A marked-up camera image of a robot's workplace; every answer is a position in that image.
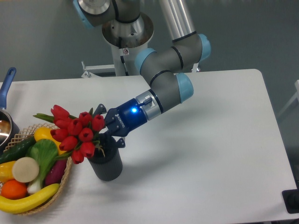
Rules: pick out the white frame at right edge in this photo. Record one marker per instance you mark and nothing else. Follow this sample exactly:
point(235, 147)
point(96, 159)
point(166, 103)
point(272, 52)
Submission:
point(291, 104)

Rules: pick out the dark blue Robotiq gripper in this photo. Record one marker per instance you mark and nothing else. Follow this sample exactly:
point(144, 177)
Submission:
point(120, 121)

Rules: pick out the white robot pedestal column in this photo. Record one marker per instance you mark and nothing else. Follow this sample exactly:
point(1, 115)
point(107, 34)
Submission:
point(123, 63)

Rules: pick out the dark green cucumber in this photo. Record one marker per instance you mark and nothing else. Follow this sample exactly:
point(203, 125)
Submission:
point(17, 151)

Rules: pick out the blue handled saucepan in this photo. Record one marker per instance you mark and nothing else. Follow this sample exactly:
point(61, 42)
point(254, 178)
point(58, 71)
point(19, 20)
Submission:
point(8, 128)

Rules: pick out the purple sweet potato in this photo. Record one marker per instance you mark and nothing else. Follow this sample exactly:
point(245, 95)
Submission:
point(56, 173)

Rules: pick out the green bok choy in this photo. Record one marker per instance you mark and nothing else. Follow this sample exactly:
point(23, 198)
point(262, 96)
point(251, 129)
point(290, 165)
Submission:
point(43, 152)

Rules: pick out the woven wicker basket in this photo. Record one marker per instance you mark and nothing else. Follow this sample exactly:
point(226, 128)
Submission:
point(28, 132)

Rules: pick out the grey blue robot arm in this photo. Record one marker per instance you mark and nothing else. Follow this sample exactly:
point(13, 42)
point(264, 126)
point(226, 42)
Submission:
point(128, 31)

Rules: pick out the black device at table edge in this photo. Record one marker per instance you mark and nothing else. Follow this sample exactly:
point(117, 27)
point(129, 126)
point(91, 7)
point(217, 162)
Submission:
point(291, 200)

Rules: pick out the dark grey ribbed vase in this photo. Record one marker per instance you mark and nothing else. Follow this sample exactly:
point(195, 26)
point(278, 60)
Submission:
point(106, 163)

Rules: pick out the yellow banana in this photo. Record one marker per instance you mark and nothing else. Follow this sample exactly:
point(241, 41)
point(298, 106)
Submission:
point(28, 203)

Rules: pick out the red tulip bouquet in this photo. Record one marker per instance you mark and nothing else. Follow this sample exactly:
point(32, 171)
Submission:
point(77, 136)

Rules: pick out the yellow squash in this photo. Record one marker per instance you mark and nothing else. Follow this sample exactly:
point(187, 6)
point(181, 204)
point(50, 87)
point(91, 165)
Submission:
point(44, 133)

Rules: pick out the beige round disc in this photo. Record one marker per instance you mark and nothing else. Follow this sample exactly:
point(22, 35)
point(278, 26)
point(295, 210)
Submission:
point(25, 169)

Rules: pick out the yellow bell pepper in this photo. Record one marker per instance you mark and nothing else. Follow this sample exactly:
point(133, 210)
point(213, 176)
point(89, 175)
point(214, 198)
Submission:
point(6, 171)

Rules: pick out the orange fruit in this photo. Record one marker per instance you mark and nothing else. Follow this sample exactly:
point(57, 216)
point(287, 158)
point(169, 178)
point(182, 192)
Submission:
point(14, 190)

